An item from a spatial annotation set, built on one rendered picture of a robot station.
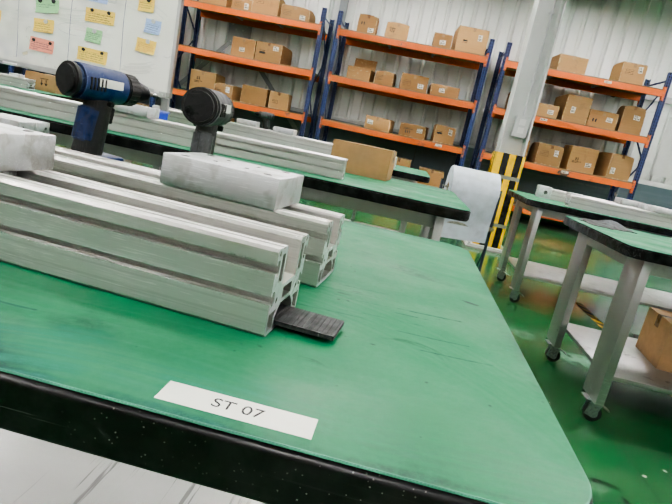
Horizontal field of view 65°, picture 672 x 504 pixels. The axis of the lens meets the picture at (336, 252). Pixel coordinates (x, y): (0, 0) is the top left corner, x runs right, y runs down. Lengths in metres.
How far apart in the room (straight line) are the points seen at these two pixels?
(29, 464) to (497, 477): 1.04
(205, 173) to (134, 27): 3.28
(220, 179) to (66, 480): 0.75
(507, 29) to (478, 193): 7.47
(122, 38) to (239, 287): 3.54
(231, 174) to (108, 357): 0.32
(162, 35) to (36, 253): 3.31
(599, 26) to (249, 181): 11.25
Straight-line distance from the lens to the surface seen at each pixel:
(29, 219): 0.60
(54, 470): 1.26
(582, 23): 11.75
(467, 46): 10.36
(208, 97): 0.87
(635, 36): 11.98
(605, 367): 2.47
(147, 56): 3.88
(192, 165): 0.70
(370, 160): 2.64
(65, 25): 4.20
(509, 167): 6.23
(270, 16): 10.55
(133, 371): 0.42
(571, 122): 10.34
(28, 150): 0.68
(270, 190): 0.66
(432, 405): 0.45
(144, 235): 0.54
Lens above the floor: 0.98
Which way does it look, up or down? 13 degrees down
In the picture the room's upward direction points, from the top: 12 degrees clockwise
